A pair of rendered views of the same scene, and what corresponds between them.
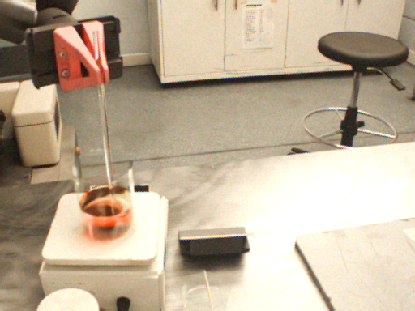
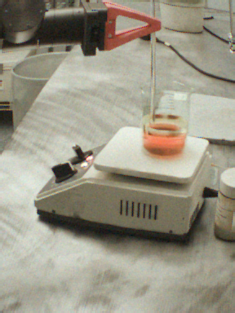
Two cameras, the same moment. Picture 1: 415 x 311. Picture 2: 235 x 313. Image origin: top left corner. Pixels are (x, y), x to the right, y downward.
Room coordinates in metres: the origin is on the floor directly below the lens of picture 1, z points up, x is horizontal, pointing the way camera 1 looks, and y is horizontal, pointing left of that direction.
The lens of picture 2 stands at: (0.24, 0.95, 1.24)
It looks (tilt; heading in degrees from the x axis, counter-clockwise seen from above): 25 degrees down; 284
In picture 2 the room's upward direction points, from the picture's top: 1 degrees clockwise
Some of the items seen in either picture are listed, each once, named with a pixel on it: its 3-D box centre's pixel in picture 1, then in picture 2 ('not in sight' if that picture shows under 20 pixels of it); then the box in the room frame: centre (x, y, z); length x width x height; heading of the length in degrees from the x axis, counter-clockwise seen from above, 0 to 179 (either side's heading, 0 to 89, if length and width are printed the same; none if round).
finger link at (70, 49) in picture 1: (97, 61); (122, 22); (0.46, 0.06, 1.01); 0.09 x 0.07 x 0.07; 23
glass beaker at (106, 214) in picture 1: (106, 200); (167, 119); (0.40, 0.06, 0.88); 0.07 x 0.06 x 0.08; 12
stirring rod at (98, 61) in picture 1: (105, 128); (152, 63); (0.42, 0.05, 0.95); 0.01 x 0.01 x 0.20; 23
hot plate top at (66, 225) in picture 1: (104, 226); (155, 153); (0.42, 0.06, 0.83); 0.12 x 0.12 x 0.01; 86
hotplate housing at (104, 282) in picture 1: (110, 240); (133, 182); (0.44, 0.06, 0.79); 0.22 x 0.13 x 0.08; 176
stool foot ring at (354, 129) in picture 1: (348, 127); not in sight; (1.70, -0.80, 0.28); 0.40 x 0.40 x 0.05
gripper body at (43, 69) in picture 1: (69, 45); (67, 25); (0.52, 0.09, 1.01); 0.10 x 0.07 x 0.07; 113
